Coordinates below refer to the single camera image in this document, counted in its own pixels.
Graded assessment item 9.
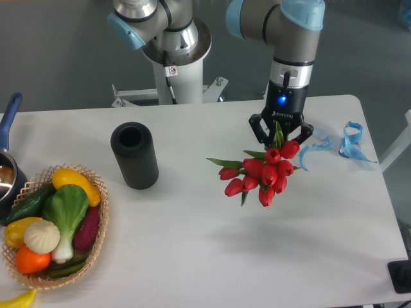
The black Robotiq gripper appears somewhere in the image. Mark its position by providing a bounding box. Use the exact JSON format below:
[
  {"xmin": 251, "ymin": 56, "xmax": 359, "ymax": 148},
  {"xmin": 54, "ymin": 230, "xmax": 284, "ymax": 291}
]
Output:
[{"xmin": 249, "ymin": 81, "xmax": 314, "ymax": 147}]

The red tulip bouquet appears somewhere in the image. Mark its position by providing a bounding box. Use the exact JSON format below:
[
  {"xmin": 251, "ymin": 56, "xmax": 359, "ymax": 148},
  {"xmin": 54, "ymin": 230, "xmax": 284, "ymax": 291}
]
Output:
[{"xmin": 208, "ymin": 124, "xmax": 301, "ymax": 207}]

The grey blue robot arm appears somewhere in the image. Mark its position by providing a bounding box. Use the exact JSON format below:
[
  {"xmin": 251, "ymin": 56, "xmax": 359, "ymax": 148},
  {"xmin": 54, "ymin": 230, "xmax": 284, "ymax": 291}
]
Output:
[{"xmin": 107, "ymin": 1, "xmax": 325, "ymax": 147}]

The black ribbed vase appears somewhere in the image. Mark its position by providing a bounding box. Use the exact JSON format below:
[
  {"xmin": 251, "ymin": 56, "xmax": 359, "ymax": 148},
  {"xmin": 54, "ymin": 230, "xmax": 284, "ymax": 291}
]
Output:
[{"xmin": 110, "ymin": 122, "xmax": 159, "ymax": 190}]

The light blue ribbon strip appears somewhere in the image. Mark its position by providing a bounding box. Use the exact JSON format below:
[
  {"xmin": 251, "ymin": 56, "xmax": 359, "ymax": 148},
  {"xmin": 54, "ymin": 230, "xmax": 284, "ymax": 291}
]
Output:
[{"xmin": 299, "ymin": 129, "xmax": 333, "ymax": 171}]

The blue ribbon knot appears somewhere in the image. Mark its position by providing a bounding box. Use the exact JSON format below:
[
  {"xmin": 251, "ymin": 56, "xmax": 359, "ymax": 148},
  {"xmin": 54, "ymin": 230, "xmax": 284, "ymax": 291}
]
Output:
[{"xmin": 338, "ymin": 121, "xmax": 377, "ymax": 163}]

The black device at edge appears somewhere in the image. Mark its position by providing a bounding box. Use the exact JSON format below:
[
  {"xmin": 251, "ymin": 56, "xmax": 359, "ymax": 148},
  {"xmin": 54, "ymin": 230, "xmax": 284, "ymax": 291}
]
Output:
[{"xmin": 387, "ymin": 260, "xmax": 410, "ymax": 294}]

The purple sweet potato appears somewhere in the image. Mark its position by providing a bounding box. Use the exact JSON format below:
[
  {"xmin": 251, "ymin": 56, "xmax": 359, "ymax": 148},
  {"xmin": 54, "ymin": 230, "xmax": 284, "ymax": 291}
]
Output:
[{"xmin": 73, "ymin": 207, "xmax": 100, "ymax": 251}]

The green bok choy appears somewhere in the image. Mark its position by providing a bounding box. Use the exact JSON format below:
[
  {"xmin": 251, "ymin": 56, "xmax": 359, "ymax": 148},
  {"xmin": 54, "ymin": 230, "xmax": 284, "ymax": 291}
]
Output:
[{"xmin": 42, "ymin": 184, "xmax": 89, "ymax": 264}]

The dark green cucumber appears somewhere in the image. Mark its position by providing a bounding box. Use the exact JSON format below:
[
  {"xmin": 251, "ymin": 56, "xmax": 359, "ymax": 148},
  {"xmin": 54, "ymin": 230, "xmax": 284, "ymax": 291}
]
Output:
[{"xmin": 1, "ymin": 184, "xmax": 56, "ymax": 227}]

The white steamed bun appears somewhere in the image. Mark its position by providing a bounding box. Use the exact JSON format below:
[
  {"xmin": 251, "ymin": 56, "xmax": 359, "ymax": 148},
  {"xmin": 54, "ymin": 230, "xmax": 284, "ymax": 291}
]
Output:
[{"xmin": 24, "ymin": 220, "xmax": 60, "ymax": 254}]

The green cucumber under vegetables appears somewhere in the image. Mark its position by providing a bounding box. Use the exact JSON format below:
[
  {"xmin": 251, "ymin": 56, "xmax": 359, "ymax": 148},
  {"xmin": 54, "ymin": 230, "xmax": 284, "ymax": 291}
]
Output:
[{"xmin": 48, "ymin": 255, "xmax": 87, "ymax": 278}]

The woven bamboo basket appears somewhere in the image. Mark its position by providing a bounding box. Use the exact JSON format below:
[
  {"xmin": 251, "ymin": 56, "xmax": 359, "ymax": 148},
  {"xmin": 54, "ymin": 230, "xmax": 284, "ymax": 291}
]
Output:
[{"xmin": 2, "ymin": 164, "xmax": 109, "ymax": 290}]

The yellow bell pepper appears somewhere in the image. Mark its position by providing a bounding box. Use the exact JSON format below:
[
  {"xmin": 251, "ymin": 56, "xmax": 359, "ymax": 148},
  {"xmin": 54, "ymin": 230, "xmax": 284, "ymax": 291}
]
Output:
[{"xmin": 4, "ymin": 217, "xmax": 42, "ymax": 249}]

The orange tangerine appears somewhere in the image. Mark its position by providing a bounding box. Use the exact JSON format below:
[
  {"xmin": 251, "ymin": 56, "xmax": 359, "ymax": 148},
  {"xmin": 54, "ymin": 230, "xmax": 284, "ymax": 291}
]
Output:
[{"xmin": 15, "ymin": 246, "xmax": 51, "ymax": 274}]

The yellow banana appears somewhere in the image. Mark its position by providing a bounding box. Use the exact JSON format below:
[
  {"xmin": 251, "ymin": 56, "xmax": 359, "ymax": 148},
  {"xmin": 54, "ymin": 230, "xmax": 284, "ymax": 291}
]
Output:
[{"xmin": 1, "ymin": 289, "xmax": 37, "ymax": 308}]

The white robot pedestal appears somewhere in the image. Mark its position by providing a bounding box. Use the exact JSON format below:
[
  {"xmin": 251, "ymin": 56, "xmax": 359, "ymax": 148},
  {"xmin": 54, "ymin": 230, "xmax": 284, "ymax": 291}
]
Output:
[{"xmin": 111, "ymin": 19, "xmax": 229, "ymax": 108}]

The white frame at right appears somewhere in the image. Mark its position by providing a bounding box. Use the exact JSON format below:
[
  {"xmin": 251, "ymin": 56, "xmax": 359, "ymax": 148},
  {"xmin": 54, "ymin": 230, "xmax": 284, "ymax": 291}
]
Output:
[{"xmin": 380, "ymin": 110, "xmax": 410, "ymax": 173}]

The blue handled saucepan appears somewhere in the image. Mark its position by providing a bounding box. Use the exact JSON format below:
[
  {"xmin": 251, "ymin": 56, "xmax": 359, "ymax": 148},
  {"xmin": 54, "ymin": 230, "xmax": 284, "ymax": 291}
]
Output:
[{"xmin": 1, "ymin": 92, "xmax": 27, "ymax": 219}]

